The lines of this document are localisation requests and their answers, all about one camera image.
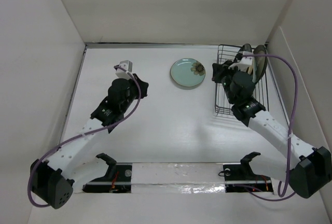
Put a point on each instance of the black wire dish rack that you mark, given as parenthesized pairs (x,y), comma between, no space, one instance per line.
(221,105)

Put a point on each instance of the teal round flower plate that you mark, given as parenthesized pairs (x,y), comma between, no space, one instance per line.
(188,72)

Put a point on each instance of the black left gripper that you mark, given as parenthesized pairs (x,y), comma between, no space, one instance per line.
(141,85)

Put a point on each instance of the cream bird pattern plate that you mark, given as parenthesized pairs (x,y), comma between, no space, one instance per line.
(250,69)

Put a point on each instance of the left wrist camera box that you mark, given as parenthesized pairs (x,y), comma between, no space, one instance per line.
(123,69)

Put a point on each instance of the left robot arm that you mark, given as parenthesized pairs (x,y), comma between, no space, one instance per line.
(61,171)

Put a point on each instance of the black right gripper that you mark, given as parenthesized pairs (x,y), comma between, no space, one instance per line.
(220,69)

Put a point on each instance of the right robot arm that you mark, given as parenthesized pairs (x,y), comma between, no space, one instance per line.
(306,170)

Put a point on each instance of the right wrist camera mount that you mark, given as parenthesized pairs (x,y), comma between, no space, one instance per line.
(243,64)

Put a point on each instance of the light green rectangular plate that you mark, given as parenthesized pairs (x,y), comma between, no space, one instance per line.
(254,69)

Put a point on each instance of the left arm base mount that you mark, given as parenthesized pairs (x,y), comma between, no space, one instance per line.
(116,179)

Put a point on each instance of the brown striped rim plate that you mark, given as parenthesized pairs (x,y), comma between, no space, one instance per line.
(244,48)

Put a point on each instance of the grey rimmed cream round plate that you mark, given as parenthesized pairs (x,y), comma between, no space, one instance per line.
(261,62)

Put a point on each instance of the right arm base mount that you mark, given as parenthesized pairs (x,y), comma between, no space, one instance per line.
(240,178)

